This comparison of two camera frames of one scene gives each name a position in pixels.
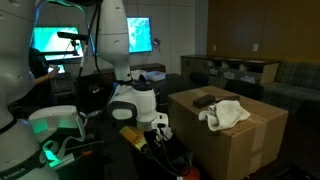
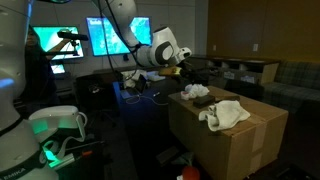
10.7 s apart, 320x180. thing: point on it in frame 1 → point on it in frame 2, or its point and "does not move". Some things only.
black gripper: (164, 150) → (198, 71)
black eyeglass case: (203, 101) does not move
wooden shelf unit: (222, 68) does not move
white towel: (223, 114) does not move
